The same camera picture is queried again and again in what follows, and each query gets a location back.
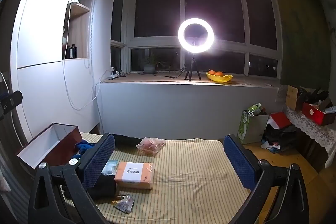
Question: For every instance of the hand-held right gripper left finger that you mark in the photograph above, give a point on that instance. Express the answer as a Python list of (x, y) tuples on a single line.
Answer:
[(97, 161)]

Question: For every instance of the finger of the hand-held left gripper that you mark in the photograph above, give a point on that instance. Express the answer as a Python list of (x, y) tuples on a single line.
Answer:
[(11, 100)]

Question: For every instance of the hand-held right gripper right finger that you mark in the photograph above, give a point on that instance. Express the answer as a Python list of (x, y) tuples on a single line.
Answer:
[(241, 161)]

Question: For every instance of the blue towel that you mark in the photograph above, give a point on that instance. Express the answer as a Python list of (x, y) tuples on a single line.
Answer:
[(84, 145)]

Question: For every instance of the small clear packet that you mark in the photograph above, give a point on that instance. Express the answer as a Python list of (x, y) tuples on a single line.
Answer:
[(110, 169)]

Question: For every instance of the green and white paper bag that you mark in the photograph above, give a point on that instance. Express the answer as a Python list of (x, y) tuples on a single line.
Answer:
[(245, 124)]

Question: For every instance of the orange tissue pack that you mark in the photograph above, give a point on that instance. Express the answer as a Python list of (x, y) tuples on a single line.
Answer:
[(134, 174)]

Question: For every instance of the pile of dark clothes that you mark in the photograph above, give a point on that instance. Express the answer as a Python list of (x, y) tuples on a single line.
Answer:
[(281, 140)]

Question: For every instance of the clear snack packet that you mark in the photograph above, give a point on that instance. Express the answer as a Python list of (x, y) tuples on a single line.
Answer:
[(123, 204)]

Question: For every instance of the striped mat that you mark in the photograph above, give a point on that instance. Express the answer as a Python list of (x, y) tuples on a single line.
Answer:
[(189, 174)]

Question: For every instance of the pink plastic bag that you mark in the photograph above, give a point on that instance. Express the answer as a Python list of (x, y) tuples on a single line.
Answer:
[(151, 145)]

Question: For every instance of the red cloth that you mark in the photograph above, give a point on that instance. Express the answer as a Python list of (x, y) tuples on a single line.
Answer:
[(279, 119)]

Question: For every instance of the dark bottle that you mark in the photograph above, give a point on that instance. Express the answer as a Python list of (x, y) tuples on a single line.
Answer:
[(67, 52), (73, 51)]

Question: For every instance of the white lace tablecloth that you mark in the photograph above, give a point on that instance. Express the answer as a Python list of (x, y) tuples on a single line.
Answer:
[(312, 132)]

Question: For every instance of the cardboard box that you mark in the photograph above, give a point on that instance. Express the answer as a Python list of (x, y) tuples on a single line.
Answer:
[(291, 98)]

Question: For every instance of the yellow fruit bowl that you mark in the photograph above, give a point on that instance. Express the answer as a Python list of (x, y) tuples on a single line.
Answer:
[(220, 79)]

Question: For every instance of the red gift box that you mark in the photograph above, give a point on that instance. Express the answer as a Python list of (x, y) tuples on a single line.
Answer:
[(313, 113)]

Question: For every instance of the white power strip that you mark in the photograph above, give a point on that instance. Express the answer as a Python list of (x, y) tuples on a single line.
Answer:
[(115, 74)]

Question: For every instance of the orange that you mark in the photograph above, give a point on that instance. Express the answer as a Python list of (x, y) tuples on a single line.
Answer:
[(211, 72), (219, 73)]

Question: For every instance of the potted plant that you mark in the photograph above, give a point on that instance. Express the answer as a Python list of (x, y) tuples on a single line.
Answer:
[(149, 69)]

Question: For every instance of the black tripod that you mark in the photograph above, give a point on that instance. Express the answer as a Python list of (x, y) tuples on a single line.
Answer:
[(192, 66)]

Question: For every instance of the window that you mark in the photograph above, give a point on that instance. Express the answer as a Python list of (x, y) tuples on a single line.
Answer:
[(157, 3)]

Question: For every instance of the wooden wall shelf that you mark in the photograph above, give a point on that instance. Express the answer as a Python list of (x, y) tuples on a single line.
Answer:
[(78, 29)]

